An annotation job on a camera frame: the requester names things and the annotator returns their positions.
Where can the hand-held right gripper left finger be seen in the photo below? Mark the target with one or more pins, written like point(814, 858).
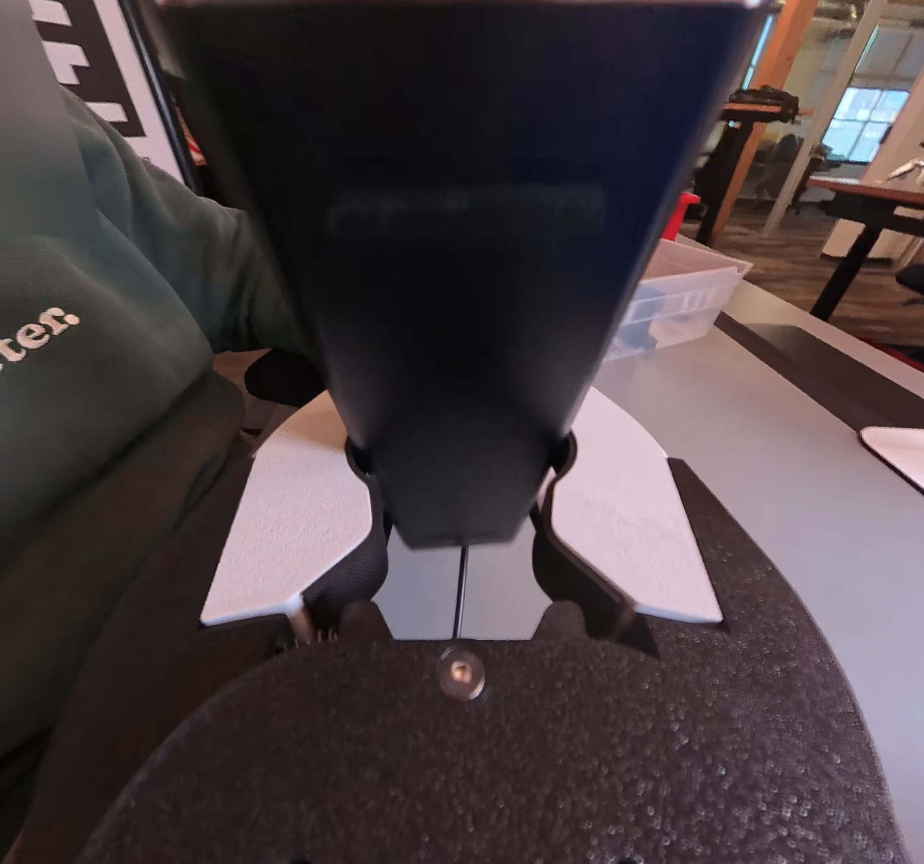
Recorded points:
point(289, 532)

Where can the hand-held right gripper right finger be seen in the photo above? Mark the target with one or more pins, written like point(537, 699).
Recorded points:
point(635, 539)

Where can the clear plastic bin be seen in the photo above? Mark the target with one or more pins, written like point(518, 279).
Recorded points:
point(686, 293)

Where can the large black USB hub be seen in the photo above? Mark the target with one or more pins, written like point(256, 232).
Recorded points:
point(447, 228)

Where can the person's left forearm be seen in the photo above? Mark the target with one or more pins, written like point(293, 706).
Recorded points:
point(245, 272)

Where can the person's green sweatshirt torso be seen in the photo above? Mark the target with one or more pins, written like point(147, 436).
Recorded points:
point(86, 373)

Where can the red plastic bin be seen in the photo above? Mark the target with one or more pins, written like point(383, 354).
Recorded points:
point(687, 207)

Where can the black office chair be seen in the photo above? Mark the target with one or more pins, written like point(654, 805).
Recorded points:
point(911, 279)

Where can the wooden side table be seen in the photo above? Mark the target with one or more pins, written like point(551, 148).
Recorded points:
point(866, 196)

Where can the black backpack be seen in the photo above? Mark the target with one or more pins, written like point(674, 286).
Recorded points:
point(765, 102)

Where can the shiny metal tools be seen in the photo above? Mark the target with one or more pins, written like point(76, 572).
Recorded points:
point(906, 171)

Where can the window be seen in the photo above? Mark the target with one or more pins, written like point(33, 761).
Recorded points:
point(866, 124)

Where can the framed black-white marker board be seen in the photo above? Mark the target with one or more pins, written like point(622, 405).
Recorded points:
point(79, 34)

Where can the wooden support post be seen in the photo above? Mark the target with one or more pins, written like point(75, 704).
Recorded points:
point(787, 48)

